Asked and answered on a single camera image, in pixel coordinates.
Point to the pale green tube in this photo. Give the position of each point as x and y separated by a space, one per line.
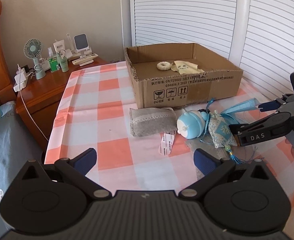
62 61

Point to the mint green desk fan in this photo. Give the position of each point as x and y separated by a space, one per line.
32 50

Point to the white curved pole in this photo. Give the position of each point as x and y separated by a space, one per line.
240 30

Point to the grey sachet pillow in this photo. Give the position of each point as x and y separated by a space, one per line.
205 156
149 121

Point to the light blue face mask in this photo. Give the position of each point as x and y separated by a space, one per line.
244 106

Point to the white remote control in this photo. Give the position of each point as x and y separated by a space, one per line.
87 59

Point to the cream knitted scrunchie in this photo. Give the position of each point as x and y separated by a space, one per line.
164 66

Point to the white red-printed small packet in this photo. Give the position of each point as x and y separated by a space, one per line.
167 142

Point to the blue embroidered sachet with tassel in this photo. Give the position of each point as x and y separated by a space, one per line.
218 133

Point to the light blue round doll toy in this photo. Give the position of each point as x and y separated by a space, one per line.
193 124

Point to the white wifi router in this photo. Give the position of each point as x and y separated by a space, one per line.
72 44

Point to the white phone stand with screen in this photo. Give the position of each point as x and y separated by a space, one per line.
81 44

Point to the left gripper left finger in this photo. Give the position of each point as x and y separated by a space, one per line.
74 173

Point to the wooden nightstand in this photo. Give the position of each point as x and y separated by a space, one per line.
38 102

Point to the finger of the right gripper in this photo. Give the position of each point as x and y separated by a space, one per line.
283 104
268 128

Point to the brown cardboard box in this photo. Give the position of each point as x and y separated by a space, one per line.
218 78

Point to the yellow cleaning cloth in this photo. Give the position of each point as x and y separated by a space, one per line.
185 67

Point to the white power strip with charger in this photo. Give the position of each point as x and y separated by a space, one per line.
21 78

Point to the green clear bottle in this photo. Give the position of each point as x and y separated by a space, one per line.
53 63

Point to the blue grey bed sheet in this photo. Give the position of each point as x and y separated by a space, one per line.
17 146

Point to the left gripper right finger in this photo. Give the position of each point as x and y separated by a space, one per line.
214 170

